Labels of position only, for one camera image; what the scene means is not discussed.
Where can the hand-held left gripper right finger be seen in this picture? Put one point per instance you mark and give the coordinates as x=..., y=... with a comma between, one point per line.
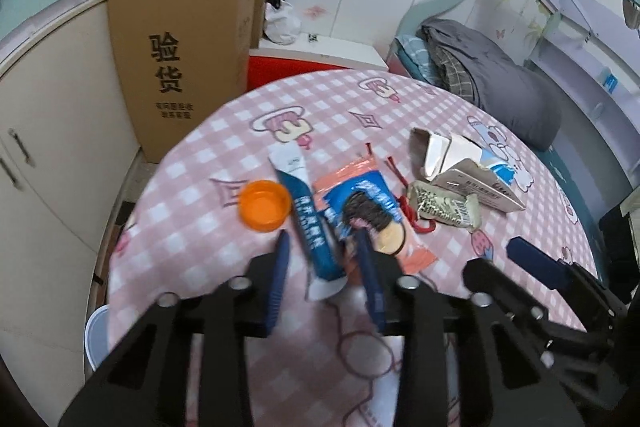
x=370, y=277

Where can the tall cardboard box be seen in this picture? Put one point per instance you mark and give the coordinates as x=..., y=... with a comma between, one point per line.
x=175, y=7

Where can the pink checked tablecloth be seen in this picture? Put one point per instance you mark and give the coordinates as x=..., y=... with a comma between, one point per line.
x=200, y=207

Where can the white plastic bucket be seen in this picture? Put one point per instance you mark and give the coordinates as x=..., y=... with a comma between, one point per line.
x=95, y=337

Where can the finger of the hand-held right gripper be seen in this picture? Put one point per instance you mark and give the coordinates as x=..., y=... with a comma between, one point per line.
x=535, y=259
x=492, y=279

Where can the white and green wrapper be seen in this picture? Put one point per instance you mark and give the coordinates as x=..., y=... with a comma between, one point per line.
x=445, y=202

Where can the red storage bench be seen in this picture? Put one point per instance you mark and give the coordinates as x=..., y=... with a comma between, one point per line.
x=280, y=72

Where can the grey blanket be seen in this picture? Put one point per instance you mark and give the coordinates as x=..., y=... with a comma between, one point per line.
x=510, y=87

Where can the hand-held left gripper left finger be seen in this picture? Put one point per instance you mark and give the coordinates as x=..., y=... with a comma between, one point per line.
x=277, y=277

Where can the orange bowl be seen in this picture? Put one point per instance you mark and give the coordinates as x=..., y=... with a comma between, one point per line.
x=262, y=207

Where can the white box with blue print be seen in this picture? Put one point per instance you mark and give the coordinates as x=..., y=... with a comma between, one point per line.
x=495, y=192

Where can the white plastic bag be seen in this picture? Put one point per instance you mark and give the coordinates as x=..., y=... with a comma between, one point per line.
x=282, y=24

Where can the torn white carton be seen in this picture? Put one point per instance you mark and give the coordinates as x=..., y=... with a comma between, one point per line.
x=425, y=152

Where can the blue and white tube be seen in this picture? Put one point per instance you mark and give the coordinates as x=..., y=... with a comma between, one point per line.
x=310, y=227

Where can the grey plaid cloth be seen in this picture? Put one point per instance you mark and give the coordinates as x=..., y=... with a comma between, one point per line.
x=457, y=74

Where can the white cabinet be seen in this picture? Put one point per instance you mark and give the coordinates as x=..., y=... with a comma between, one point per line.
x=50, y=132

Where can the orange and blue packet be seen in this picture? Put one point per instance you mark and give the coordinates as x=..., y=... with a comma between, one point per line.
x=350, y=187

